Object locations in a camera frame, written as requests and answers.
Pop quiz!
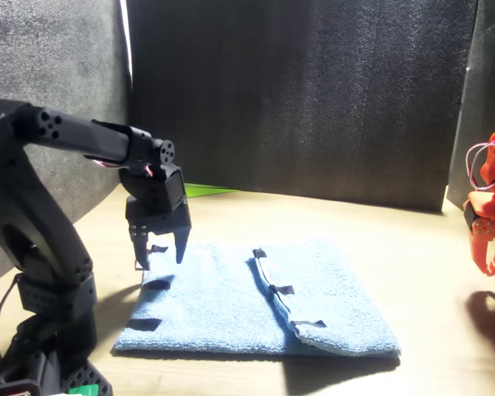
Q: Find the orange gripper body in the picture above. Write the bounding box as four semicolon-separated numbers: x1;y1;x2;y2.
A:
461;188;495;249

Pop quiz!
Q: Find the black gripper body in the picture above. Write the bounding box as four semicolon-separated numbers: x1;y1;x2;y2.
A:
125;196;194;245

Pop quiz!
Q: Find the light blue towel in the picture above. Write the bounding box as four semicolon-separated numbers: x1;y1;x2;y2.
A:
112;233;403;359

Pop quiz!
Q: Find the dark grey foam panel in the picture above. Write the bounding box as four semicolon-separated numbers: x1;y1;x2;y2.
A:
446;0;495;252
125;0;479;215
0;0;133;290

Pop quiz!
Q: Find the green table clamp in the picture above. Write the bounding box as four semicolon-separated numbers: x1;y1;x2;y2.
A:
68;383;101;396

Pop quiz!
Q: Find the orange gripper servo cable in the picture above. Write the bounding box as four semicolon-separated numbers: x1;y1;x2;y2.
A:
464;141;495;191

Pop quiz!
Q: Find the lime green triangular bracket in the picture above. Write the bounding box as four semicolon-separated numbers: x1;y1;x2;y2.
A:
184;182;241;200

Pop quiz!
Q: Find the black gripper servo cable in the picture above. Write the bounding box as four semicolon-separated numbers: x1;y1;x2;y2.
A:
91;156;155;179

